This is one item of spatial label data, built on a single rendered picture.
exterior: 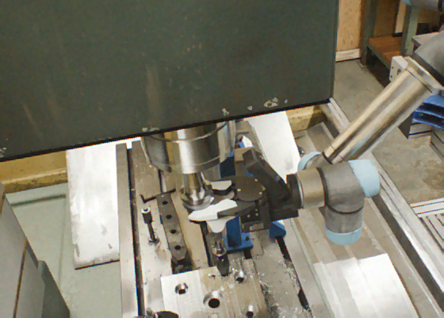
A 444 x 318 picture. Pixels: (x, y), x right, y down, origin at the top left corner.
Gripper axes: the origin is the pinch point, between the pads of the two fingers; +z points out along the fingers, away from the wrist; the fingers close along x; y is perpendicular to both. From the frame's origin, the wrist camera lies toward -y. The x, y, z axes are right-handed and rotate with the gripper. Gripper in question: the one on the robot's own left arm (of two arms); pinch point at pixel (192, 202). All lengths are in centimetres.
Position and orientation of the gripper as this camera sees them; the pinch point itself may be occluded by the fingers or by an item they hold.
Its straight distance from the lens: 93.0
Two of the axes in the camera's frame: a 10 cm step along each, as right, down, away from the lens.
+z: -9.8, 1.9, -0.2
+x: -1.3, -5.7, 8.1
